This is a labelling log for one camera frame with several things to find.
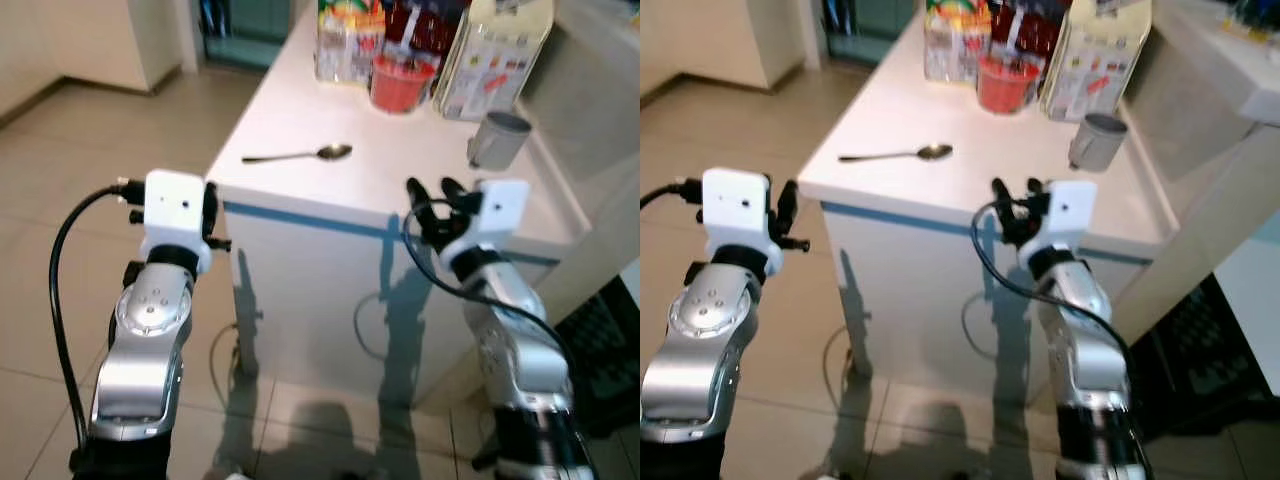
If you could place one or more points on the grey mug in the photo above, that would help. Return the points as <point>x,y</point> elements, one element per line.
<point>1097,145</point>
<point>498,145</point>

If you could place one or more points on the white kitchen cabinet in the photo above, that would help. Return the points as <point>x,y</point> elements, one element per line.
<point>900,290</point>
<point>310,290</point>

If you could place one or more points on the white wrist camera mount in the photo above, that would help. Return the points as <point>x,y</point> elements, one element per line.
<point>738,215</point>
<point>1066,212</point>
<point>172,215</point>
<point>497,215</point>

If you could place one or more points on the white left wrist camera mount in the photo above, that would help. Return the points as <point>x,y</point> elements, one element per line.
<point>738,215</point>
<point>172,215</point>

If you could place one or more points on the white side counter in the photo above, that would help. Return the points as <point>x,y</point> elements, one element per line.
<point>600,130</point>
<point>1215,110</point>

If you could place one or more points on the black plastic crate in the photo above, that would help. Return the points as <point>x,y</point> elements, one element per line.
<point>605,350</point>
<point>1190,350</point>

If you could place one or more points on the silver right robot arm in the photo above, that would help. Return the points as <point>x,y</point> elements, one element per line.
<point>1085,340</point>
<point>520,350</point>

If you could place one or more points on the colourful snack box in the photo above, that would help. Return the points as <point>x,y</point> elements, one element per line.
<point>950,45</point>
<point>345,45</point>

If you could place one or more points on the beige cupboard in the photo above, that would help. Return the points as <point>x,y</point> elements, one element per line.
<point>720,35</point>
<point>90,40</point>

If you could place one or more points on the metal spoon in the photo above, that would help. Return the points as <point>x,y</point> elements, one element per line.
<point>335,152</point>
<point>935,152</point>

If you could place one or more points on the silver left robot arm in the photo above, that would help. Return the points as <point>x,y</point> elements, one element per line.
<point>145,340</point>
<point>705,350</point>

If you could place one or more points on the red food package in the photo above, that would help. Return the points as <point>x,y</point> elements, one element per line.
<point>425,28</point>
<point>1030,28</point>

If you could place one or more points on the red plastic cup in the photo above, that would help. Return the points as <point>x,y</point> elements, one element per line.
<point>1006,88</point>
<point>400,88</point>

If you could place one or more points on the dark glass door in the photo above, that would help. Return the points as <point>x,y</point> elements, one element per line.
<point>245,30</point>
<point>868,28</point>

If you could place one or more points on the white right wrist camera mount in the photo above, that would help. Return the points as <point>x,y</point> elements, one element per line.
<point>497,215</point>
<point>1066,212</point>

